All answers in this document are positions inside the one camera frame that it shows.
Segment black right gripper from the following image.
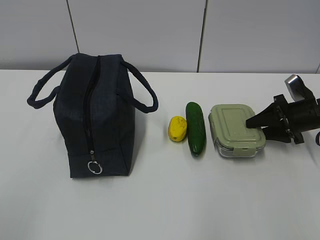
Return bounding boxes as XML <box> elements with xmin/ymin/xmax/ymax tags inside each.
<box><xmin>245</xmin><ymin>94</ymin><xmax>320</xmax><ymax>145</ymax></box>

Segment glass container with green lid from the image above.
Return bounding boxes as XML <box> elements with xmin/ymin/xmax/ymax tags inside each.
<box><xmin>208</xmin><ymin>104</ymin><xmax>266</xmax><ymax>158</ymax></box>

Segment green cucumber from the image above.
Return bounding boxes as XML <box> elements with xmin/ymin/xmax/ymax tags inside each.
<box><xmin>185</xmin><ymin>101</ymin><xmax>206</xmax><ymax>157</ymax></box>

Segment yellow lemon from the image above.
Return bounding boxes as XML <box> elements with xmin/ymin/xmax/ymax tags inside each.
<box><xmin>168</xmin><ymin>116</ymin><xmax>187</xmax><ymax>142</ymax></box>

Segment navy blue lunch bag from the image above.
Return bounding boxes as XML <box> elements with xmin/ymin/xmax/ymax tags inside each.
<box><xmin>27</xmin><ymin>53</ymin><xmax>159</xmax><ymax>179</ymax></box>

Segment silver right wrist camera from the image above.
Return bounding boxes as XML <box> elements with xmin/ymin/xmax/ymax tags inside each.
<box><xmin>284</xmin><ymin>74</ymin><xmax>315</xmax><ymax>102</ymax></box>

